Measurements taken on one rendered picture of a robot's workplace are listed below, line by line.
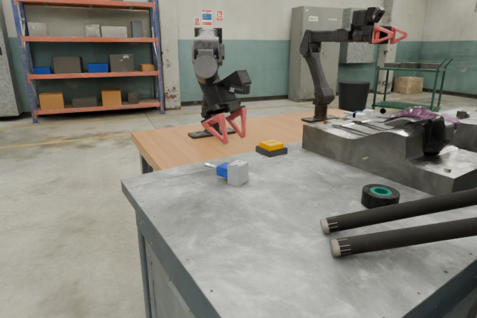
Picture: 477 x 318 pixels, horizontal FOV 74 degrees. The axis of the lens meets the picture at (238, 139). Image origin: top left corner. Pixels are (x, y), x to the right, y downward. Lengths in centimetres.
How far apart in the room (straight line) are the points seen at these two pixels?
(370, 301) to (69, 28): 610
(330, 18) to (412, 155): 651
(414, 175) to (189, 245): 60
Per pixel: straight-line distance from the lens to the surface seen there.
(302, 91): 705
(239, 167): 83
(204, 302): 54
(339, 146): 106
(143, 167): 145
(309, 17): 706
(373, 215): 68
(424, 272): 64
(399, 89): 931
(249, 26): 694
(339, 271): 59
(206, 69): 76
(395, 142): 95
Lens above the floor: 115
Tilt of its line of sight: 16 degrees down
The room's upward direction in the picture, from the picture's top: straight up
